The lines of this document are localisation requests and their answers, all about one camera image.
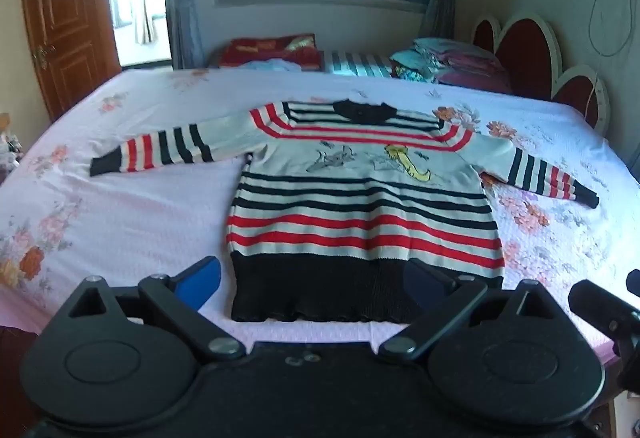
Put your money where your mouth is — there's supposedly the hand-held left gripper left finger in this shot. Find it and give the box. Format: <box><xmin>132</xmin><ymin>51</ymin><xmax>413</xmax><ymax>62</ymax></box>
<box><xmin>67</xmin><ymin>255</ymin><xmax>247</xmax><ymax>362</ymax></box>

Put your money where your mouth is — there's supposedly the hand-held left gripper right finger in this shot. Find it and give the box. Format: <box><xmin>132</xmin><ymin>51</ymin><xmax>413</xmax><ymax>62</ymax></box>
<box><xmin>378</xmin><ymin>258</ymin><xmax>568</xmax><ymax>364</ymax></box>

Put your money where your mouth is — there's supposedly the striped knit sweater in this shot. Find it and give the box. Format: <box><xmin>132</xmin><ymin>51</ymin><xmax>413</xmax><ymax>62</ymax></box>
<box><xmin>90</xmin><ymin>99</ymin><xmax>600</xmax><ymax>324</ymax></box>

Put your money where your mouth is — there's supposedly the bed with floral sheet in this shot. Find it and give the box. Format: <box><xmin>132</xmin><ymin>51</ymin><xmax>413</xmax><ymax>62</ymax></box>
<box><xmin>0</xmin><ymin>67</ymin><xmax>640</xmax><ymax>369</ymax></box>

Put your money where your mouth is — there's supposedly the stack of pillows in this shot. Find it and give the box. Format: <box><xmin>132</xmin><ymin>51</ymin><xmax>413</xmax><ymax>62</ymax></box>
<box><xmin>389</xmin><ymin>37</ymin><xmax>515</xmax><ymax>95</ymax></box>

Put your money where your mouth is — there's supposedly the light blue cloth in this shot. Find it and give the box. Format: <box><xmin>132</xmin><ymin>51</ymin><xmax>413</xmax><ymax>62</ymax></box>
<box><xmin>239</xmin><ymin>59</ymin><xmax>302</xmax><ymax>72</ymax></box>

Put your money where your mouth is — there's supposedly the striped blanket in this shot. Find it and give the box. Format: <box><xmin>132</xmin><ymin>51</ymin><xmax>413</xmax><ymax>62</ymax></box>
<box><xmin>324</xmin><ymin>49</ymin><xmax>402</xmax><ymax>79</ymax></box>

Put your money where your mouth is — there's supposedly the red patterned pillow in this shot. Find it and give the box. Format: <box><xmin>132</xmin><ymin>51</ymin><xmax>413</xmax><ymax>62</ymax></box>
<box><xmin>219</xmin><ymin>34</ymin><xmax>324</xmax><ymax>70</ymax></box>

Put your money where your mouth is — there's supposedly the red and white headboard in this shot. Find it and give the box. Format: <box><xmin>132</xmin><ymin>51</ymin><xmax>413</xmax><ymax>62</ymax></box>
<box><xmin>471</xmin><ymin>12</ymin><xmax>612</xmax><ymax>135</ymax></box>

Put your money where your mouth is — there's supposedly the brown wooden door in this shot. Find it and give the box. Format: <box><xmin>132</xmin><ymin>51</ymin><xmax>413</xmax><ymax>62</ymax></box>
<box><xmin>20</xmin><ymin>0</ymin><xmax>122</xmax><ymax>121</ymax></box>

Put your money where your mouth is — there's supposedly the thin wall cable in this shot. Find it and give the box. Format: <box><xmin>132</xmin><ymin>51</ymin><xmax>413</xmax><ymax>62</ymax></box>
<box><xmin>588</xmin><ymin>0</ymin><xmax>633</xmax><ymax>58</ymax></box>

